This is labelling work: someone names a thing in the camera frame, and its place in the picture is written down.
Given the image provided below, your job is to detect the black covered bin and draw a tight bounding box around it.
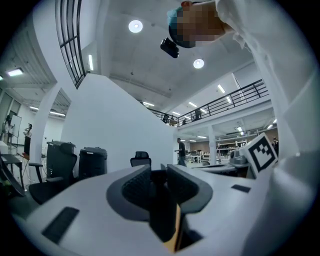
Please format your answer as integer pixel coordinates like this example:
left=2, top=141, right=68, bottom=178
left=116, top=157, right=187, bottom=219
left=46, top=140, right=78, bottom=180
left=78, top=146, right=109, bottom=181

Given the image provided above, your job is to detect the black head camera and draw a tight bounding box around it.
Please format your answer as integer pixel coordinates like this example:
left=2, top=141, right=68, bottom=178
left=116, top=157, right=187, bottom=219
left=159, top=37, right=180, bottom=59

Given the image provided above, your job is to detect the black high-back office chair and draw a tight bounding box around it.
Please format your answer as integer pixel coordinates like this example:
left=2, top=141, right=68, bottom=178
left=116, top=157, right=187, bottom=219
left=129, top=150, right=153, bottom=168

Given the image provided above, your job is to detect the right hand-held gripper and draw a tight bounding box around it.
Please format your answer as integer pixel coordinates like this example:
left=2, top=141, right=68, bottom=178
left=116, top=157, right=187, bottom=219
left=228, top=132, right=280, bottom=180

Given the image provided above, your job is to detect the person's head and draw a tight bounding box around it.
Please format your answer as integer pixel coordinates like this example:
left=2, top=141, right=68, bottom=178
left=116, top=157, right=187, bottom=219
left=166, top=0, right=235, bottom=49

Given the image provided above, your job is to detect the black office chair with armrests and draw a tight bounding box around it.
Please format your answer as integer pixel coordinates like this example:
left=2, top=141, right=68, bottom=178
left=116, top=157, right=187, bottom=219
left=28, top=142, right=79, bottom=205

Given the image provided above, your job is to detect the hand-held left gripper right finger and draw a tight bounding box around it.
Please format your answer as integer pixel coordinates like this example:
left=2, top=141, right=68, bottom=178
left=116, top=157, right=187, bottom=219
left=166, top=163, right=273, bottom=256

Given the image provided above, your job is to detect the black window frame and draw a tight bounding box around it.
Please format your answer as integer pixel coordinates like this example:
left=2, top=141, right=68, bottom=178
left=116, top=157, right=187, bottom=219
left=54, top=0, right=87, bottom=90

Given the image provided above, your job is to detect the person's white shirt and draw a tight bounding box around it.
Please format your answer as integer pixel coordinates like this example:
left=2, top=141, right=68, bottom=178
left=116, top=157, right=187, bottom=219
left=214, top=0, right=320, bottom=256

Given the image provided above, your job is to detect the ceiling panel light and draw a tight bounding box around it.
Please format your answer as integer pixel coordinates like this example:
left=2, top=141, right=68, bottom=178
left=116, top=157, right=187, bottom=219
left=5, top=67, right=25, bottom=78

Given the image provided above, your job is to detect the black balcony railing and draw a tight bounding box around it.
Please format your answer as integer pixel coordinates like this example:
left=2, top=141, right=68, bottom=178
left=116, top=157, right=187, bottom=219
left=141, top=79, right=270, bottom=128

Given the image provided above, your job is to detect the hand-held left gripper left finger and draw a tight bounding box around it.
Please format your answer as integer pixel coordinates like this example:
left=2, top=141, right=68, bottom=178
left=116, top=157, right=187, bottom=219
left=24, top=163, right=176, bottom=256

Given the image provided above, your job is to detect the whiteboard on stand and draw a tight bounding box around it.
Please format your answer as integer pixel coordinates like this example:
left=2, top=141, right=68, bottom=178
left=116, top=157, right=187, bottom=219
left=9, top=114, right=23, bottom=146

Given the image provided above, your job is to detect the teal cap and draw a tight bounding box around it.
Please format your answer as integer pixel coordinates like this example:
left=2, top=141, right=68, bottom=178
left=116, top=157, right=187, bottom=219
left=166, top=5, right=186, bottom=29

